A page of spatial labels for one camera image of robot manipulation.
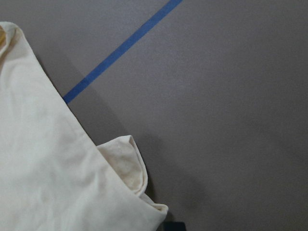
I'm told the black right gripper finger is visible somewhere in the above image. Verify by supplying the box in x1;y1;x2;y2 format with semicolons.
162;221;185;231

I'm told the cream long-sleeve printed shirt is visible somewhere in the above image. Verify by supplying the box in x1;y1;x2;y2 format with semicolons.
0;22;168;231

